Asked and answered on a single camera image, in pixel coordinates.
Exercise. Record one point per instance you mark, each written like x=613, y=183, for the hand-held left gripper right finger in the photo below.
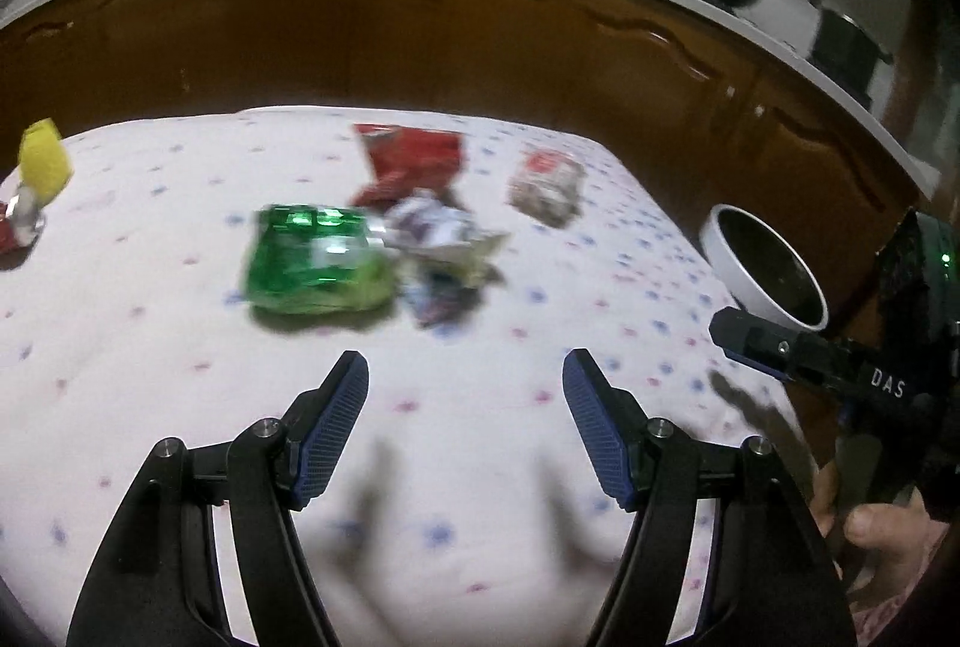
x=598, y=438

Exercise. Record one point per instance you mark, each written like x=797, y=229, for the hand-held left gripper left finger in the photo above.
x=330, y=438

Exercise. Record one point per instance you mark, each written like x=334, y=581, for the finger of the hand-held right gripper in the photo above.
x=757, y=340

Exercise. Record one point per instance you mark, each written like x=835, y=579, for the white trash bin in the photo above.
x=772, y=265

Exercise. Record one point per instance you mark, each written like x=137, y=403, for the green snack bag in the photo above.
x=315, y=261

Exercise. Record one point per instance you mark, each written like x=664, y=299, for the person's right forearm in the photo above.
x=900, y=598

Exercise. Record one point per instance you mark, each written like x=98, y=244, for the person's right hand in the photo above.
x=885, y=531

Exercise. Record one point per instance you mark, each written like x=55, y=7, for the white dotted tablecloth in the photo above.
x=450, y=392

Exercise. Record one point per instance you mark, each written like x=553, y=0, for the crumpled white wrapper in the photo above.
x=442, y=250

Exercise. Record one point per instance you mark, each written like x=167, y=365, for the clear packet with red label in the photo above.
x=547, y=186

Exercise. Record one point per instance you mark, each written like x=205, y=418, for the red snack bag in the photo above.
x=409, y=156

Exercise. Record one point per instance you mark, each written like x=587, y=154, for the black cooking pot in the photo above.
x=847, y=47

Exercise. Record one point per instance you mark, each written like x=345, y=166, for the crushed red can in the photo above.
x=16, y=226

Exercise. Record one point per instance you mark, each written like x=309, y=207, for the yellow foam fruit net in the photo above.
x=45, y=160

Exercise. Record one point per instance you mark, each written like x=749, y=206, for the wooden base cabinets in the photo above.
x=450, y=40

